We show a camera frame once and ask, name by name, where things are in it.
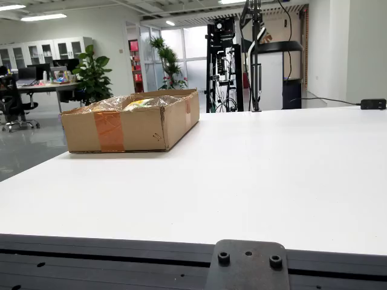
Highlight yellow snack packet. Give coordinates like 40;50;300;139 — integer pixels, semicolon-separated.
123;98;155;112

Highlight brown cardboard box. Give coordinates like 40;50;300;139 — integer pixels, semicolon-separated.
60;88;201;154

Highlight black equipment rack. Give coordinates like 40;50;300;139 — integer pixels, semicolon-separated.
204;16;244;114

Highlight tall slender potted plant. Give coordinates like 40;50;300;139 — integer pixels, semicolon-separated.
150;36;189;91

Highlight clear bag of round biscuits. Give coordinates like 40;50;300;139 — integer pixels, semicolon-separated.
79;94;190;113

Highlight white kiosk with black top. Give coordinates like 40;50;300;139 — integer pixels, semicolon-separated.
256;40;304;110

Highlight red display shelf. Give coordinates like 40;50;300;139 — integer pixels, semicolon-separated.
128;39;145;93

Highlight broad leaf potted plant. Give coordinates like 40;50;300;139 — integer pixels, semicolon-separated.
71;44;113;105

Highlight black metal mounting plate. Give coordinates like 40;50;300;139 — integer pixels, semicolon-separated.
204;239;291;290

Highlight grey office desk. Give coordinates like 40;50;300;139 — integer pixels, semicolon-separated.
16;80;80;113

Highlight black computer monitor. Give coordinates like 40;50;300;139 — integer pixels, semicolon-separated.
27;63;51;81
17;66;37;82

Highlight white glass door cabinets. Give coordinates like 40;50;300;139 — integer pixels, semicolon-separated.
0;36;94;71

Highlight black power adapter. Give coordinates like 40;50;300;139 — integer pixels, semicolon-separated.
360;98;387;111

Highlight black office chair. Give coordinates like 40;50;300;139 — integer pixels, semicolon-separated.
0;74;41;133

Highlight black camera stand pole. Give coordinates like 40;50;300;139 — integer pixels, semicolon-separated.
239;0;267;112

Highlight black power cable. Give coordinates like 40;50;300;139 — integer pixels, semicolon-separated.
289;97;362;106

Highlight hanging black cable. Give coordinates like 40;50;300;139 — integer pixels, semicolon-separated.
278;0;294;80

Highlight black aluminium frame rail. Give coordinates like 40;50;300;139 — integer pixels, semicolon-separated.
0;233;387;290

